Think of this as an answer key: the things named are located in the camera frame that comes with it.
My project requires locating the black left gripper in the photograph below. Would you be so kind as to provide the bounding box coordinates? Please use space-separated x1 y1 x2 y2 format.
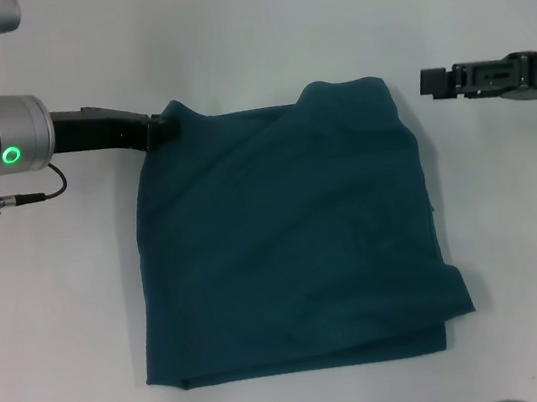
47 92 185 167

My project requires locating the teal t-shirt with cream print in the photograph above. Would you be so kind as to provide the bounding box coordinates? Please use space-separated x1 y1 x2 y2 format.
103 59 482 398

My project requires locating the grey left gripper cable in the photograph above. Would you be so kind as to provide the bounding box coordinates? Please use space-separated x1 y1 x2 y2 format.
0 160 72 217

